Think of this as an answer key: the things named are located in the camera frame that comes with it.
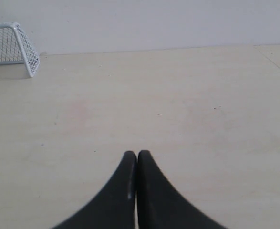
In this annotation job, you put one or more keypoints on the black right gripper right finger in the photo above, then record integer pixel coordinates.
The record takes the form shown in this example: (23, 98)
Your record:
(160, 205)

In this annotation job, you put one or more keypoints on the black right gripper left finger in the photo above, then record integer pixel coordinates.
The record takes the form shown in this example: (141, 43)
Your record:
(114, 205)

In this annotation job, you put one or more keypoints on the white mesh toy goal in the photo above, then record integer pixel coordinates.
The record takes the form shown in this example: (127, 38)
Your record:
(16, 48)

